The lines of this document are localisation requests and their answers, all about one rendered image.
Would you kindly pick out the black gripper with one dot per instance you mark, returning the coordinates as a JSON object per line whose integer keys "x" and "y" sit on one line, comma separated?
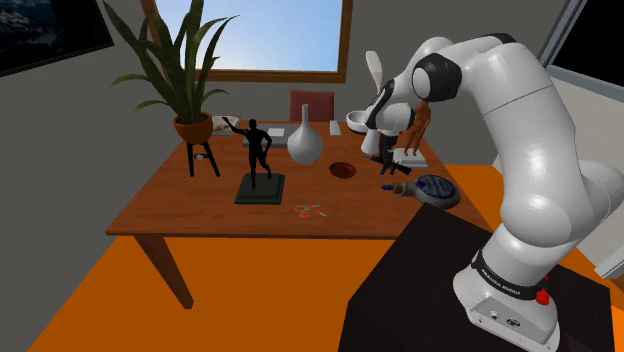
{"x": 388, "y": 146}

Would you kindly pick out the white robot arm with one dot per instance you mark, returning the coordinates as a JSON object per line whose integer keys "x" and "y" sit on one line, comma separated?
{"x": 526, "y": 146}

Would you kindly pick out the orange human figure statue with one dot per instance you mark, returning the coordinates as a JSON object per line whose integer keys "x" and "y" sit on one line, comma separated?
{"x": 417, "y": 131}

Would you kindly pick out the white bowl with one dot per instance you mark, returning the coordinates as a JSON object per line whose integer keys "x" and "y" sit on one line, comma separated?
{"x": 356, "y": 122}

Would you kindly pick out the dark red small bowl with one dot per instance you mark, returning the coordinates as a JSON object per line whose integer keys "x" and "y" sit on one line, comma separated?
{"x": 342, "y": 169}

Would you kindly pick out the small white box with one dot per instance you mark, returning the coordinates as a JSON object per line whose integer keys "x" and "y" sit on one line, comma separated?
{"x": 335, "y": 128}

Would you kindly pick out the blue and white flat flask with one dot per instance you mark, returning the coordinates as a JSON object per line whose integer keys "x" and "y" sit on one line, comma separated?
{"x": 434, "y": 190}

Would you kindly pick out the white tall slender sculpture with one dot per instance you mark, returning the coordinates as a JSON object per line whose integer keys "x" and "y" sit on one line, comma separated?
{"x": 374, "y": 68}

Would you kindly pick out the grey round long-necked vase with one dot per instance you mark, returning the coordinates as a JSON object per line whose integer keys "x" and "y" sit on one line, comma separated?
{"x": 305, "y": 144}

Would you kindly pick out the red chair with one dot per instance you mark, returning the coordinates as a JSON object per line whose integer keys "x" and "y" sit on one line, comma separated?
{"x": 312, "y": 105}

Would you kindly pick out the grey flat laptop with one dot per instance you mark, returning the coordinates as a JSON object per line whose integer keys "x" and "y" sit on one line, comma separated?
{"x": 278, "y": 139}

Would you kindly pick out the black human figure statue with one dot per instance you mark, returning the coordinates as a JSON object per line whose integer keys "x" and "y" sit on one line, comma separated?
{"x": 257, "y": 146}

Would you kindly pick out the dark robot stand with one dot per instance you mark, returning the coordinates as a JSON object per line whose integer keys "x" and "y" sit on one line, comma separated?
{"x": 414, "y": 292}

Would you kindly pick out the book with pale cover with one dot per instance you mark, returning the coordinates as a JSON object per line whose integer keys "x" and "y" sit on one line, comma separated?
{"x": 225, "y": 124}

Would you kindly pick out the wooden framed window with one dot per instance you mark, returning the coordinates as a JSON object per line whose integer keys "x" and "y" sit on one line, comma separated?
{"x": 253, "y": 34}

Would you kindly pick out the small white object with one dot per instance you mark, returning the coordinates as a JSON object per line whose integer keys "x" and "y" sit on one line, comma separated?
{"x": 199, "y": 157}

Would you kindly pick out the brown wooden table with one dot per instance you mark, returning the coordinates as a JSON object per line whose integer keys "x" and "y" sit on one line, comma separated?
{"x": 204, "y": 204}

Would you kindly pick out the black plant stool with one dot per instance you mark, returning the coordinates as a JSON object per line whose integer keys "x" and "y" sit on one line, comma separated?
{"x": 191, "y": 158}

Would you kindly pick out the green plant in brown pot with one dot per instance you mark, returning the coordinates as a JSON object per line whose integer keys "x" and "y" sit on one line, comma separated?
{"x": 183, "y": 92}

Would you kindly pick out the grey framed dark window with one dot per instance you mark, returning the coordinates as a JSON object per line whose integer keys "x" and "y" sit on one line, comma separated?
{"x": 592, "y": 34}

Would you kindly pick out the white furniture piece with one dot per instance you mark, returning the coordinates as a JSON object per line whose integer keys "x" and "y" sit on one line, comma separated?
{"x": 612, "y": 263}

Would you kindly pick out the dark wall picture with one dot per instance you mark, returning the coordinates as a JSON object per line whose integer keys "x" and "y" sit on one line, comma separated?
{"x": 44, "y": 29}

